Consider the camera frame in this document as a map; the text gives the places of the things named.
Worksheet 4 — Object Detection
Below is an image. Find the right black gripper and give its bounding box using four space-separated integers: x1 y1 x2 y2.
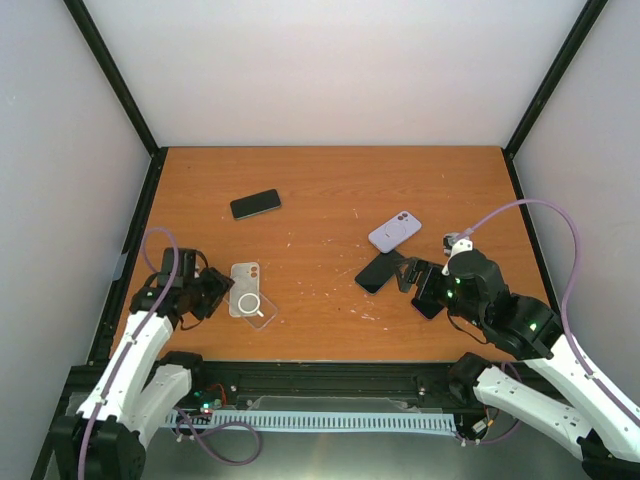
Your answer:
392 255 485 328

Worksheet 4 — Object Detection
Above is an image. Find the clear magsafe phone case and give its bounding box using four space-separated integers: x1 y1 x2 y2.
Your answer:
228 292 279 331

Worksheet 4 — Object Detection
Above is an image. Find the black phone pink edge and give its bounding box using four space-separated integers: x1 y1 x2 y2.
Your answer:
411 295 445 320

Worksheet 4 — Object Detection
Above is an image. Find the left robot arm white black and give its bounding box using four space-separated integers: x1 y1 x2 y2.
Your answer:
50 247 234 479

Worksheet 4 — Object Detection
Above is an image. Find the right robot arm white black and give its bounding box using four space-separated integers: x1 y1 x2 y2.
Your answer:
395 241 639 479

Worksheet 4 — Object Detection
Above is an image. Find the black phone near purple case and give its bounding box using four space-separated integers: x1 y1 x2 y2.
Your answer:
354 250 405 295

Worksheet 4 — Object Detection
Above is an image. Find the purple phone case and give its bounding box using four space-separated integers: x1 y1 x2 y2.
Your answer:
368 210 422 254

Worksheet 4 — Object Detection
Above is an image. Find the black phone green edge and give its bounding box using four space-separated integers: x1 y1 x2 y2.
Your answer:
230 189 282 220

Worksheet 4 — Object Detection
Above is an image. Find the green led controller board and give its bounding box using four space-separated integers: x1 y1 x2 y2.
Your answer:
193 383 227 415

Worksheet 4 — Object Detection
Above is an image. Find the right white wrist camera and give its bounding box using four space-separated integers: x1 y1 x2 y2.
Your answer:
443 232 474 258

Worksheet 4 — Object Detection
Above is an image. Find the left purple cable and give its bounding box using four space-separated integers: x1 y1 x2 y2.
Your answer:
79 227 181 480

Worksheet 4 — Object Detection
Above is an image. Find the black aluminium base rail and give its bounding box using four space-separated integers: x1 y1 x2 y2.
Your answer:
69 359 571 414

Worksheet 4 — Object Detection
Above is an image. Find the purple floor cable loop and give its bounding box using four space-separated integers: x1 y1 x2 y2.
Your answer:
169 407 262 466

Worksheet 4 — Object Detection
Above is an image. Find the light blue cable duct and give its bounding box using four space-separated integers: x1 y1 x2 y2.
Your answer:
192 410 456 436

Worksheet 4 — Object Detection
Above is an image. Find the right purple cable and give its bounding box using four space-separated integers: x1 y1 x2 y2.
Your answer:
459 198 640 421

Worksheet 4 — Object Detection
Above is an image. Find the left black frame post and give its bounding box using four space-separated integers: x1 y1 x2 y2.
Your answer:
62 0 169 156

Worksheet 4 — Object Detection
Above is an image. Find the black frame post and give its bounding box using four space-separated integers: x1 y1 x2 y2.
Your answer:
62 0 169 156
503 0 611 156

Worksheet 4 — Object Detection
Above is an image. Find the right black frame post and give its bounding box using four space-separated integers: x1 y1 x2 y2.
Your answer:
503 0 611 156

